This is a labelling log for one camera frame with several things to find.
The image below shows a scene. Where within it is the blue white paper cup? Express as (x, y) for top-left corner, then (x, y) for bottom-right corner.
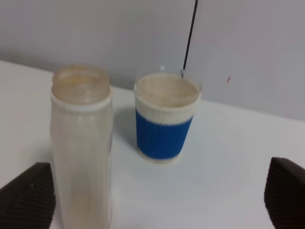
(134, 65), (202, 164)

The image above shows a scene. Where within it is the clear plastic drink bottle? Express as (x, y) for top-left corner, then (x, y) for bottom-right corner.
(50, 65), (114, 229)

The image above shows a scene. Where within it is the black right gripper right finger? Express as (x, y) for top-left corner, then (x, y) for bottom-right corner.
(264, 157), (305, 229)

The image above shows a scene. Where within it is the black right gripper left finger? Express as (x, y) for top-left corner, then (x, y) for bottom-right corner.
(0, 162), (56, 229)

